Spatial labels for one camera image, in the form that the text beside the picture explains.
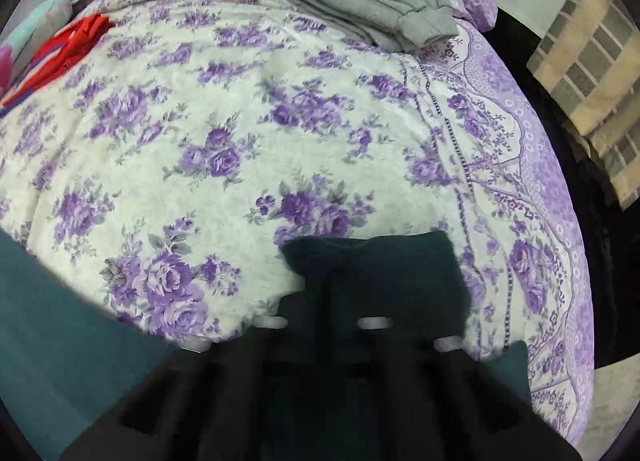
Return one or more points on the dark teal pants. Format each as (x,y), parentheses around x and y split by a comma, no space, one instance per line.
(368,365)

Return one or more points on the purple floral bedspread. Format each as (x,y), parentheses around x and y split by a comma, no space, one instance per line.
(159,177)

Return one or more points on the beige grey brick cloth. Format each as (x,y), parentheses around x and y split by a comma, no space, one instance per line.
(588,61)

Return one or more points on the red striped folded garment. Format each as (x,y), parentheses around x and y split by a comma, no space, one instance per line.
(58,55)

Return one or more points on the pastel floral pillow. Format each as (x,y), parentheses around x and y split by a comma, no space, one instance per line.
(23,42)

